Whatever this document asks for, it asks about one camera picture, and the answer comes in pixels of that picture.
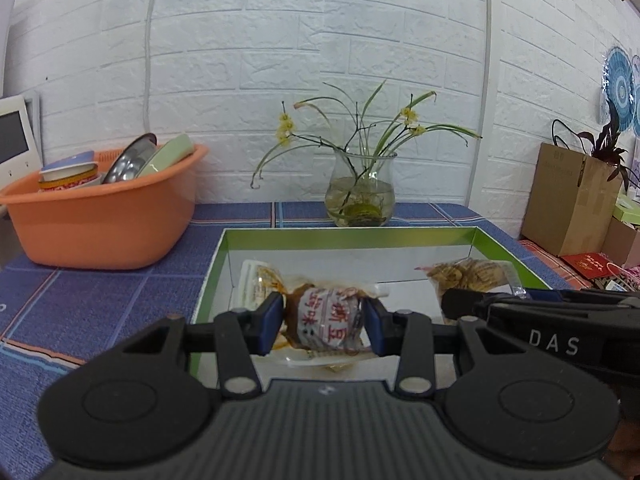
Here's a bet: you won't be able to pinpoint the clear pastry snack packet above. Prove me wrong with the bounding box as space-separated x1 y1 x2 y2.
239 259 287 313

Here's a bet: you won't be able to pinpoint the orange plastic basin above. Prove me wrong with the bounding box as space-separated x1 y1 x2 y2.
0 142 210 271

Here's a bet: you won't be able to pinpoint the brown snack packet white label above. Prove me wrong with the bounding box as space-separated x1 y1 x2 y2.
272 275 391 368

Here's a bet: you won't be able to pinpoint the yellow flowering plant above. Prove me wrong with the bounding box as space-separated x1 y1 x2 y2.
250 79 483 191

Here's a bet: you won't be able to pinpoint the white framed screen device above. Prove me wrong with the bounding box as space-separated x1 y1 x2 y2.
0 94 44 186

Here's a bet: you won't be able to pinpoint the purple leaf plant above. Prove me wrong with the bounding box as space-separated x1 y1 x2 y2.
552 109 640 194

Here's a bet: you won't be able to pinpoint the white bowl blue rim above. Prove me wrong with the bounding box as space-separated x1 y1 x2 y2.
39 150 101 183

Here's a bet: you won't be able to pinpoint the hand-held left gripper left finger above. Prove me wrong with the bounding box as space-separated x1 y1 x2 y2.
116 292 286 395

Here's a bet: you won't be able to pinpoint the red checked cloth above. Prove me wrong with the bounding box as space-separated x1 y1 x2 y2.
517 237 603 291

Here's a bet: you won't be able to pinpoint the dishes in basin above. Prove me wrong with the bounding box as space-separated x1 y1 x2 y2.
102 132 158 185

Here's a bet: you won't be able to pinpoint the red envelope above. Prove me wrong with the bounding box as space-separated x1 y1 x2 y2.
560 251 622 281

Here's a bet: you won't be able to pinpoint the red patterned bowl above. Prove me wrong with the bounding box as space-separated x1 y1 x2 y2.
39 172 104 192

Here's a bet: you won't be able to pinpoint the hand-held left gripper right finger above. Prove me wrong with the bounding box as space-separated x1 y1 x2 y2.
361 298 526 395

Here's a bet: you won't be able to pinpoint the glass vase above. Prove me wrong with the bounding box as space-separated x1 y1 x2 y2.
325 150 399 228

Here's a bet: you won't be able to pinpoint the white wall cable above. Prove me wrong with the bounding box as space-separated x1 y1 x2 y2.
142 0 167 136
475 0 495 143

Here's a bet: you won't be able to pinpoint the blue checked tablecloth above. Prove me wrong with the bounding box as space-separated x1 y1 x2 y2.
0 202 586 480

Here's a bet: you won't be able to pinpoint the green cardboard box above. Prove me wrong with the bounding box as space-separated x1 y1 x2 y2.
189 226 571 391

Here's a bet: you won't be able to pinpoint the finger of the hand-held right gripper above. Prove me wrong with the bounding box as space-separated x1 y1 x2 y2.
510 287 626 308
441 287 501 326

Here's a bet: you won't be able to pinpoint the clear biscuit packet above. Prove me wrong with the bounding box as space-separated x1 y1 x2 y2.
415 257 526 323

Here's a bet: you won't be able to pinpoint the blue paper fan decoration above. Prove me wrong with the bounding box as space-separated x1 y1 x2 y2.
599 46 640 137

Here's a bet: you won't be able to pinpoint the pale green lidded box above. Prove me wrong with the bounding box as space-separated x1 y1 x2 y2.
612 195 640 224

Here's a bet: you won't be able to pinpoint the brown cardboard box with plant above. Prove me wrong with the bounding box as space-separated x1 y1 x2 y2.
521 142 624 257

